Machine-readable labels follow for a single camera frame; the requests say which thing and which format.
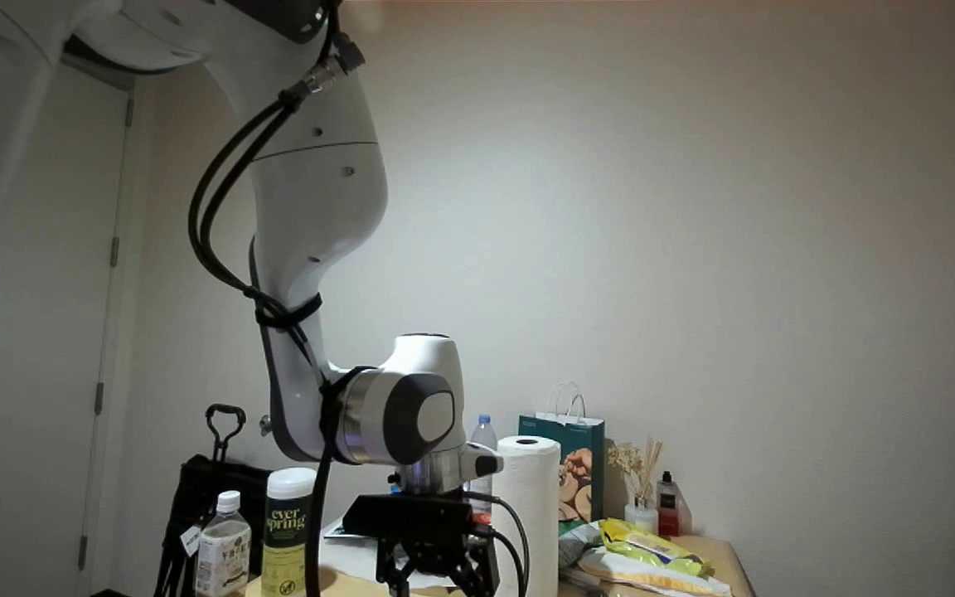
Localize yellow green packet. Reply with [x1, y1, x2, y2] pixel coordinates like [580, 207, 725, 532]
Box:
[590, 515, 720, 579]

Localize clear bottle with white cap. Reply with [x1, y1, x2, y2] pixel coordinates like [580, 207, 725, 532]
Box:
[188, 487, 255, 597]

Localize small red bottle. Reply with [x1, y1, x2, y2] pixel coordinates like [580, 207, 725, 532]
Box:
[652, 469, 683, 540]

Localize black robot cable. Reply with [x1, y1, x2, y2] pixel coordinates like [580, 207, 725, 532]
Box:
[187, 0, 536, 597]

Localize white door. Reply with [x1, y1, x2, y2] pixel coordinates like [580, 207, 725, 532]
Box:
[0, 59, 136, 597]

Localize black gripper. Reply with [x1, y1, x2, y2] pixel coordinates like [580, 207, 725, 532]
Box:
[342, 490, 504, 597]

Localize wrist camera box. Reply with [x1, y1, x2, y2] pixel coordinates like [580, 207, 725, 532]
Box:
[461, 446, 504, 486]

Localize clear water bottle blue cap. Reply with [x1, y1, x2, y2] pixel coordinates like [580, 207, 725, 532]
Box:
[468, 411, 502, 455]

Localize green paper gift bag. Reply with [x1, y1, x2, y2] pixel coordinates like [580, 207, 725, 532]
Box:
[513, 392, 610, 524]

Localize white paper towel roll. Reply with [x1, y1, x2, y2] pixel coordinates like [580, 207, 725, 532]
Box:
[492, 432, 563, 597]

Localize reed diffuser with sticks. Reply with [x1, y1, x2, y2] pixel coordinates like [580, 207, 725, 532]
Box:
[608, 434, 670, 539]

